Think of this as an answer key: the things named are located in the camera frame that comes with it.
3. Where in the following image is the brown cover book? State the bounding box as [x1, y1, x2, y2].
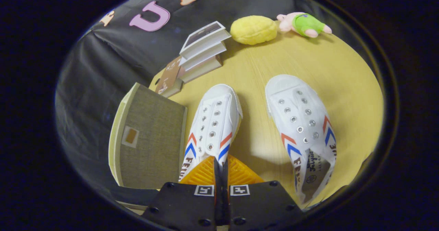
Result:
[155, 56, 184, 98]

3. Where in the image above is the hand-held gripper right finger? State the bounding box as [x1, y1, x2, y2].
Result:
[222, 155, 304, 231]

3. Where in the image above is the white canvas shoe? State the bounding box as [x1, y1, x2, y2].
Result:
[178, 84, 243, 182]
[265, 74, 337, 205]

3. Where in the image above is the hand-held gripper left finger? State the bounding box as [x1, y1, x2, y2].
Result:
[141, 156, 223, 230]

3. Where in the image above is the grey fabric storage box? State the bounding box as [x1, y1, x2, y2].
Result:
[108, 83, 188, 190]

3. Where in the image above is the pink pig plush toy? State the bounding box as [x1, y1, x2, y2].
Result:
[277, 12, 332, 38]

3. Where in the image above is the black backdrop cloth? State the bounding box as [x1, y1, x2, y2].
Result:
[55, 0, 309, 204]

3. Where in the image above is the yellow plush toy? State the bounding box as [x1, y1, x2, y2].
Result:
[230, 15, 278, 46]

